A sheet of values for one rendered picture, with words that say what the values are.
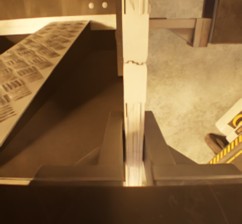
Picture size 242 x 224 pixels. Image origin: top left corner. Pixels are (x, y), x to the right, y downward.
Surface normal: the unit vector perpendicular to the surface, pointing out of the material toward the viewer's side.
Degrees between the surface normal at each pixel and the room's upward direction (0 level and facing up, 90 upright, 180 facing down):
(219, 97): 0
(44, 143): 90
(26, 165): 90
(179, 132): 0
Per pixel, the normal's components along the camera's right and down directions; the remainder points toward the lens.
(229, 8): -0.02, 0.45
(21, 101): -0.03, -0.80
